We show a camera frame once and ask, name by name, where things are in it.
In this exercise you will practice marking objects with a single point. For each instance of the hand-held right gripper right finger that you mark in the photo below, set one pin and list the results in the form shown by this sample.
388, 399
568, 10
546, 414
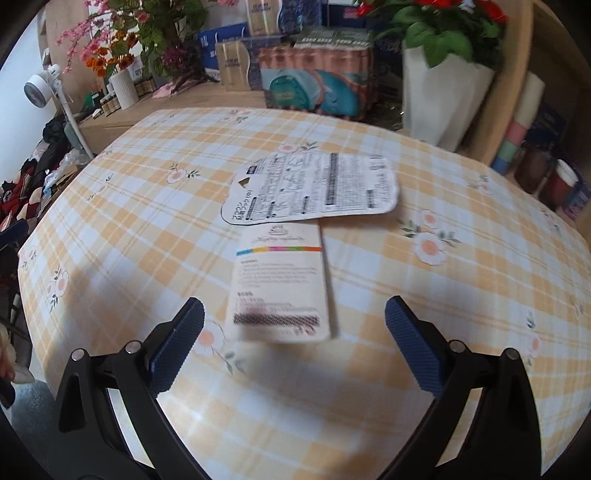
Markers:
413, 344

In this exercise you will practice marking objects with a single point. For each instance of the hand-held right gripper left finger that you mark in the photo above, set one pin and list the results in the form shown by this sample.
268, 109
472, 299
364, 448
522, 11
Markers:
178, 344

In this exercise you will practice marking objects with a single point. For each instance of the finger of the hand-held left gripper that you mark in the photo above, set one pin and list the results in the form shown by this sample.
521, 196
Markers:
11, 235

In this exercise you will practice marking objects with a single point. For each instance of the white card with colour stripe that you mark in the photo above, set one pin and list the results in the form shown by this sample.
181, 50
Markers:
281, 281

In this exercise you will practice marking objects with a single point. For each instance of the white printed backing card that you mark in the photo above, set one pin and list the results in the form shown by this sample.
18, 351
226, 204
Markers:
314, 189

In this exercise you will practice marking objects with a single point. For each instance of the person's left hand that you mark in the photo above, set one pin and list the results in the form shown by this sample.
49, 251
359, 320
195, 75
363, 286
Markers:
7, 353

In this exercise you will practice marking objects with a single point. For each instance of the yellow plaid tablecloth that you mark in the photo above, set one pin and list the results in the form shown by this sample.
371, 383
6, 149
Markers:
415, 300

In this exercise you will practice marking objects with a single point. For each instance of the cardboard box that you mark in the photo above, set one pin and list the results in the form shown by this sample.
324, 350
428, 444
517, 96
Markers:
62, 180

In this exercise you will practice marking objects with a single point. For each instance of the pile of clothes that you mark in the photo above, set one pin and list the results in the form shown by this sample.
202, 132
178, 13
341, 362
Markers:
46, 157

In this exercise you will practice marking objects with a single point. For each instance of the white desk fan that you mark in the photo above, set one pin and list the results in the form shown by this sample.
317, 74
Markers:
37, 90

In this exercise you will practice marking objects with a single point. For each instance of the row of small brown bottles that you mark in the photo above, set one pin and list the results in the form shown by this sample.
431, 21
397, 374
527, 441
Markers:
110, 104

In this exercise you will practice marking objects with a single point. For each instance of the low wooden cabinet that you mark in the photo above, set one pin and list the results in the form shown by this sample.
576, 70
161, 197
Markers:
138, 120

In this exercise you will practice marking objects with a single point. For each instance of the white ribbed vase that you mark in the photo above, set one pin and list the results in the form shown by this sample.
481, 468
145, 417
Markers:
123, 90

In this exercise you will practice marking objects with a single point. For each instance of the pink blossom artificial tree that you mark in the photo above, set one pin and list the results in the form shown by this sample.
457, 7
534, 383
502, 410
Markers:
92, 46

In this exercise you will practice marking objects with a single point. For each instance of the dark brown cup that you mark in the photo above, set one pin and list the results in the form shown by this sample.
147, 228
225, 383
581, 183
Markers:
531, 170

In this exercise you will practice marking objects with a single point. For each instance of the red paper cup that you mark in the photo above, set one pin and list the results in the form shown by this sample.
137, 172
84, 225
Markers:
561, 187

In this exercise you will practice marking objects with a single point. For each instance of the purple and blue box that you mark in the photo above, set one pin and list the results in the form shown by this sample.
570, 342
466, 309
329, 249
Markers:
579, 201

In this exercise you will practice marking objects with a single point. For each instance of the pink paper packet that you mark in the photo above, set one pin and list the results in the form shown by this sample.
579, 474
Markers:
175, 87

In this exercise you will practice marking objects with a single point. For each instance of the orange artificial flowers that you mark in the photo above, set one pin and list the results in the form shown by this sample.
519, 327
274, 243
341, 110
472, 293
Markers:
122, 41

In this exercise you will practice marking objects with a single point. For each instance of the purple artificial flowers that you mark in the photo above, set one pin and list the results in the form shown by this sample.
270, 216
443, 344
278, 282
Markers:
178, 60

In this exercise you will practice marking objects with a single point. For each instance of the stack of pastel cups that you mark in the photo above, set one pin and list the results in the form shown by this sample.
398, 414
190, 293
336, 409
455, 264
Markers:
519, 124

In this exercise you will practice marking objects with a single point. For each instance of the red rose plant white pot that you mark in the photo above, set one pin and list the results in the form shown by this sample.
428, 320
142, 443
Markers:
438, 101

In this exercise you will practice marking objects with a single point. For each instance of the dark blue gift box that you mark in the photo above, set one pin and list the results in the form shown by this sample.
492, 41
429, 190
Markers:
549, 124

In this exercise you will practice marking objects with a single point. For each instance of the blue and white box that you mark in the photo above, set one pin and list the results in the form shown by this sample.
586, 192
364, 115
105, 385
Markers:
212, 41

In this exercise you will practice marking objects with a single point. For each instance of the dark printed carton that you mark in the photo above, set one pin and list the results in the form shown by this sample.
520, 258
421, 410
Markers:
332, 37

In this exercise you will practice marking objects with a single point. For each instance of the wooden shelf unit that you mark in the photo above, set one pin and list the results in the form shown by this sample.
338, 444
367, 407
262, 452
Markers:
524, 37

